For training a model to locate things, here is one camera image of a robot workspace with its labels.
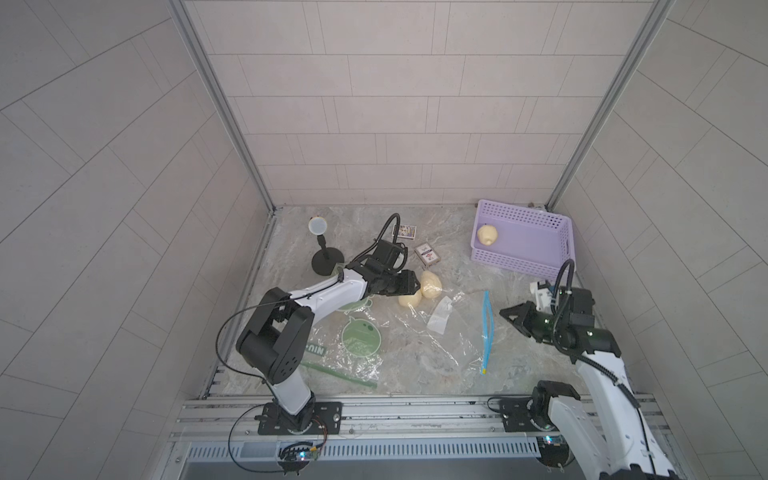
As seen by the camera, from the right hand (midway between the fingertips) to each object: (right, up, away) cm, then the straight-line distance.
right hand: (501, 310), depth 78 cm
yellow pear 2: (-18, +5, +11) cm, 21 cm away
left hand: (-21, +5, +10) cm, 23 cm away
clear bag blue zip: (-12, -6, +5) cm, 14 cm away
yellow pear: (+4, +20, +24) cm, 31 cm away
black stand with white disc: (-52, +11, +21) cm, 57 cm away
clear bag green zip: (-41, -10, +2) cm, 42 cm away
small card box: (-24, +21, +30) cm, 44 cm away
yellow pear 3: (-24, 0, +7) cm, 25 cm away
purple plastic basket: (+18, +17, +24) cm, 34 cm away
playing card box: (-17, +12, +24) cm, 32 cm away
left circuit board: (-50, -29, -12) cm, 59 cm away
